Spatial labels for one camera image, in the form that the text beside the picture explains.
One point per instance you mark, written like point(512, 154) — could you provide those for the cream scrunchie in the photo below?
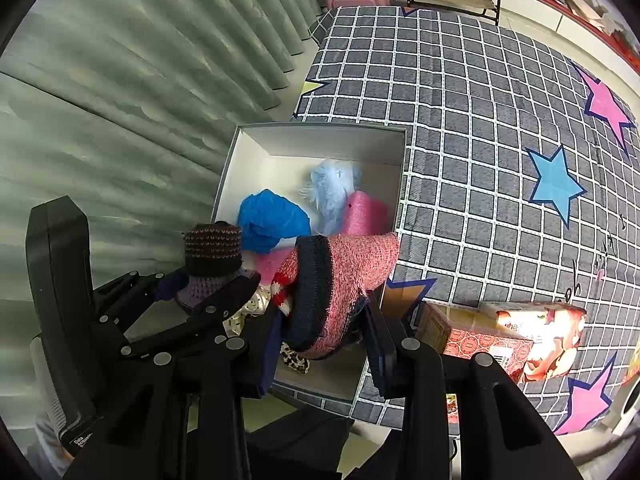
point(247, 312)

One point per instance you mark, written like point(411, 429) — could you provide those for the pink black striped sock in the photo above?
point(345, 280)

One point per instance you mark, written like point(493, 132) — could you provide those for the pink knitted item top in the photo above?
point(367, 215)

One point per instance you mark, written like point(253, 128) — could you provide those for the grey checked star blanket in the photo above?
point(450, 110)

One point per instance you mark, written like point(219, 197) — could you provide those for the white cardboard box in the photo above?
point(280, 150)

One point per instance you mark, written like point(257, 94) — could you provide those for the blue fluffy yarn ball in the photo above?
point(270, 220)

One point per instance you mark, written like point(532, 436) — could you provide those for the black chair seat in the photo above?
point(300, 442)

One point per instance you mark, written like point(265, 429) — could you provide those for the leopard print cloth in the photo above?
point(295, 360)

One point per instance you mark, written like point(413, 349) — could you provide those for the white and red tissue box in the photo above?
point(545, 340)

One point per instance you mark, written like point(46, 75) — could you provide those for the purple and brown knit hat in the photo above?
point(212, 255)

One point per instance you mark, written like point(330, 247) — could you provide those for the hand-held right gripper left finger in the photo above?
point(267, 360)

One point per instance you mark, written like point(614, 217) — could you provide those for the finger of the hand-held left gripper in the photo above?
point(225, 305)
point(135, 290)

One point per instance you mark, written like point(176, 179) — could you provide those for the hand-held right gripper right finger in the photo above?
point(377, 357)

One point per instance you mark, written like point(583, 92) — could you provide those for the light blue fluffy duster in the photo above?
point(332, 187)

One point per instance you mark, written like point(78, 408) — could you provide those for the red low shelf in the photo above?
point(590, 15)

